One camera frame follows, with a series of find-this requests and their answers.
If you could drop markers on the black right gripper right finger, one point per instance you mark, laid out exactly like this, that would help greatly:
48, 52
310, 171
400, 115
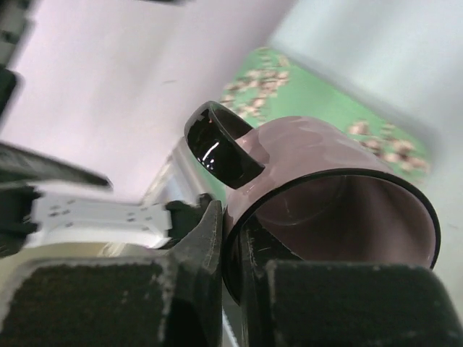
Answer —
287, 301

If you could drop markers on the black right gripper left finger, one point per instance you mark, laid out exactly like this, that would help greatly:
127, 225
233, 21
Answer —
173, 299

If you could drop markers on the mauve mug black handle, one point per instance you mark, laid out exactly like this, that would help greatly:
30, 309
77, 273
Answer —
320, 193

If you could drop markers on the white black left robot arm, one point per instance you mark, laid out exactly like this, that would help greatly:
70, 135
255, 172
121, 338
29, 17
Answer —
92, 105

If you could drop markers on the green floral tray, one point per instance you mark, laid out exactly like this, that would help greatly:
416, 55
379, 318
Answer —
270, 86

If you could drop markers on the grey slotted cable duct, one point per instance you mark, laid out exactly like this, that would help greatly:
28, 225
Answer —
228, 336

